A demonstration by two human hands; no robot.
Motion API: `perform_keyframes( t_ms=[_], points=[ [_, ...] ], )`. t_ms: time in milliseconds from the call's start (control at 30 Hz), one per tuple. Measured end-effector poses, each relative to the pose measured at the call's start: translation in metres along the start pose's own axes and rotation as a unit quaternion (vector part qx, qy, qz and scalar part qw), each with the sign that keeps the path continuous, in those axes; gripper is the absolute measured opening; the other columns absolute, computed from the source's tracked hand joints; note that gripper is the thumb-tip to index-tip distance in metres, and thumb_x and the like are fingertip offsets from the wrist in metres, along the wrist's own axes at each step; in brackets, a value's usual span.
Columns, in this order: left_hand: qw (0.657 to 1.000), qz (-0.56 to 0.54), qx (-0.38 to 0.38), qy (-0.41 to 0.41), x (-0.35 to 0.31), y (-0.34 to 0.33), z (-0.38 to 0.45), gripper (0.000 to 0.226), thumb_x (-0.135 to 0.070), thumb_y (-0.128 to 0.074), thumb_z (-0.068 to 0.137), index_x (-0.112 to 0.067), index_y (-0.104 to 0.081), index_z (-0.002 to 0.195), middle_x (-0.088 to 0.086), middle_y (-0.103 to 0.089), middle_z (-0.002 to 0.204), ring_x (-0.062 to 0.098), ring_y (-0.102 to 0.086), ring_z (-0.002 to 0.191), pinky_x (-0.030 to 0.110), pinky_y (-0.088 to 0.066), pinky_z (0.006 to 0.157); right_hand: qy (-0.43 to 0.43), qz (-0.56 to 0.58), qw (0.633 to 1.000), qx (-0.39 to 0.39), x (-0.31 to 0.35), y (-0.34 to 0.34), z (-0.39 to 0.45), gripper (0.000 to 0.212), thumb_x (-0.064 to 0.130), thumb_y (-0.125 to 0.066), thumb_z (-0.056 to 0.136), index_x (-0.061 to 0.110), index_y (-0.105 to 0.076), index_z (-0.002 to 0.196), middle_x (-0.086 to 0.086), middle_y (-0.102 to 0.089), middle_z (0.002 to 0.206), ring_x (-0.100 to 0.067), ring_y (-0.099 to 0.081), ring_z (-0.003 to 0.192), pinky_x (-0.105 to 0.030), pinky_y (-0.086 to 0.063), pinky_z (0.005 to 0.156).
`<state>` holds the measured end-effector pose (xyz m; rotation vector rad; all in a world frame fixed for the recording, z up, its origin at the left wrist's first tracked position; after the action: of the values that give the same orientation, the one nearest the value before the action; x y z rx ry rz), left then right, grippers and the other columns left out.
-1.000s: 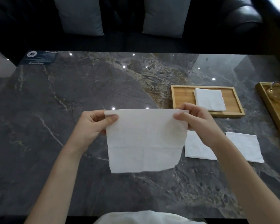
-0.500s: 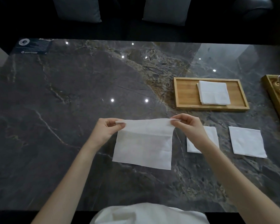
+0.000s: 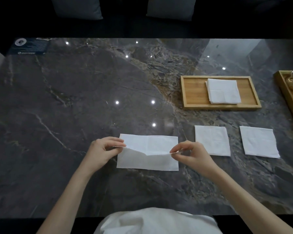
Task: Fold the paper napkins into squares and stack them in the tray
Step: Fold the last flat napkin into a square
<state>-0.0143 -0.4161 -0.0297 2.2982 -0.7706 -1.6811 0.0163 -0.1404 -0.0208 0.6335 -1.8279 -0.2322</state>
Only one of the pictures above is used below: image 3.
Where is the person's left hand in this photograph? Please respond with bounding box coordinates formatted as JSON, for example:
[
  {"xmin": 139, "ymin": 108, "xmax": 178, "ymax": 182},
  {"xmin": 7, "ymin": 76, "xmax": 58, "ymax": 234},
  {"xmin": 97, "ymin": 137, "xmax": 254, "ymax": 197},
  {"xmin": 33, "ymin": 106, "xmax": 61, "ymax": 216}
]
[{"xmin": 86, "ymin": 137, "xmax": 127, "ymax": 174}]

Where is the person's right hand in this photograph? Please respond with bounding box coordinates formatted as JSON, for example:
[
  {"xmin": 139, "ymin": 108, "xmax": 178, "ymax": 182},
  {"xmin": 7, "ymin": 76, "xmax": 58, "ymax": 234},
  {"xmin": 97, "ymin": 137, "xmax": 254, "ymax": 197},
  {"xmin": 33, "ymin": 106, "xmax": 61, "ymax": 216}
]
[{"xmin": 170, "ymin": 140, "xmax": 218, "ymax": 175}]

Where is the white half-folded paper napkin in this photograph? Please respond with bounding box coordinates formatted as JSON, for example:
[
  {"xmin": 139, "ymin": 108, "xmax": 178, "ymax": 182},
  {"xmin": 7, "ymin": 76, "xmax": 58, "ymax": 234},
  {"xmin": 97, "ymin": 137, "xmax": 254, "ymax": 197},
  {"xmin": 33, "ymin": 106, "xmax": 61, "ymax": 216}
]
[{"xmin": 113, "ymin": 133, "xmax": 179, "ymax": 171}]

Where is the person's right forearm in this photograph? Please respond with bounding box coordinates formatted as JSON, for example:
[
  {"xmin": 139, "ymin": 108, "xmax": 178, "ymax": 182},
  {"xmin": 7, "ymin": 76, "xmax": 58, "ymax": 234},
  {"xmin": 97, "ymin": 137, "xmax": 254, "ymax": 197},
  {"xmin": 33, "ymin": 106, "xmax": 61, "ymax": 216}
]
[{"xmin": 207, "ymin": 164, "xmax": 293, "ymax": 234}]

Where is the person's left forearm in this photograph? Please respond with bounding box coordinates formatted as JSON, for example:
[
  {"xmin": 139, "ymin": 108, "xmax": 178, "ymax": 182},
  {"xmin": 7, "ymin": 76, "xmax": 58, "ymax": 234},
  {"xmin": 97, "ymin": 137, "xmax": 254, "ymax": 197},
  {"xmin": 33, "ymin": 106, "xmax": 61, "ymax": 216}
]
[{"xmin": 36, "ymin": 161, "xmax": 103, "ymax": 234}]

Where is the white square folded napkin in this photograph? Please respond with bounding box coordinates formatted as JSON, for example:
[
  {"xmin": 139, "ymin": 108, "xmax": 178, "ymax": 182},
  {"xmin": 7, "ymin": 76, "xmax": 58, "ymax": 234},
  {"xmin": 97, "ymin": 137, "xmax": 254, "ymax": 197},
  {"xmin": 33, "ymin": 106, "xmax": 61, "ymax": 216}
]
[
  {"xmin": 194, "ymin": 125, "xmax": 231, "ymax": 157},
  {"xmin": 239, "ymin": 126, "xmax": 281, "ymax": 159}
]

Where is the person's white shirt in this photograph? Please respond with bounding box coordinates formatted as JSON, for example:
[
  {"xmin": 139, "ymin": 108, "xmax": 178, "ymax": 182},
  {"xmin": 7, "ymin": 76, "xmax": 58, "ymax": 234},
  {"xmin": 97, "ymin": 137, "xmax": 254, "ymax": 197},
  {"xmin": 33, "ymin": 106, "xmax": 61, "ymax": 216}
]
[{"xmin": 94, "ymin": 207, "xmax": 223, "ymax": 234}]

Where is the stack of white napkins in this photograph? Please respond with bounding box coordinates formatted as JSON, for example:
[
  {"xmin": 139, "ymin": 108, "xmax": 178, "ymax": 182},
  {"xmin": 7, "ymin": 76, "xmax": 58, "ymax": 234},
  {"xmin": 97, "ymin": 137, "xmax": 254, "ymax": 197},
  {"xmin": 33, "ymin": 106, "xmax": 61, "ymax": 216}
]
[{"xmin": 205, "ymin": 78, "xmax": 242, "ymax": 105}]

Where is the dark sofa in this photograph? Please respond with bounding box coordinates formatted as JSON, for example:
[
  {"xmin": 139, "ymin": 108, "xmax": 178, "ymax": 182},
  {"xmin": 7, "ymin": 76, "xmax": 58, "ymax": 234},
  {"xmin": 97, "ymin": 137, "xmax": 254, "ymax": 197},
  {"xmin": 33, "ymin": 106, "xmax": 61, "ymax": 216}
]
[{"xmin": 0, "ymin": 0, "xmax": 293, "ymax": 39}]

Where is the wooden tray with glassware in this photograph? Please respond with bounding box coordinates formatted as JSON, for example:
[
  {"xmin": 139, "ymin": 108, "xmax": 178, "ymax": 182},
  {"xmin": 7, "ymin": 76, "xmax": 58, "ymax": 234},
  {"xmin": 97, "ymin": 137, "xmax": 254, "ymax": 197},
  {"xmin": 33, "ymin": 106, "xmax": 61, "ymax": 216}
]
[{"xmin": 273, "ymin": 70, "xmax": 293, "ymax": 126}]

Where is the dark printed card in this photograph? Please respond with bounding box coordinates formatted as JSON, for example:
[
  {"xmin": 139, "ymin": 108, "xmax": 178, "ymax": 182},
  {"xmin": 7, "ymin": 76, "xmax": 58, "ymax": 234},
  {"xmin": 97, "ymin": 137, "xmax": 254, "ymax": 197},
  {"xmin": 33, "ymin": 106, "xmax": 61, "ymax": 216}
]
[{"xmin": 7, "ymin": 38, "xmax": 51, "ymax": 56}]

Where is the grey cushion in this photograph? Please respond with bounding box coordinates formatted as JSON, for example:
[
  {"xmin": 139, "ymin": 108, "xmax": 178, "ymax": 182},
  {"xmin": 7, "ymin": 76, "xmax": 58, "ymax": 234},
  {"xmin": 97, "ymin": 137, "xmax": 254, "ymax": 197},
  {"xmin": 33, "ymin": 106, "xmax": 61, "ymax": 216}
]
[
  {"xmin": 146, "ymin": 0, "xmax": 197, "ymax": 22},
  {"xmin": 50, "ymin": 0, "xmax": 104, "ymax": 21}
]

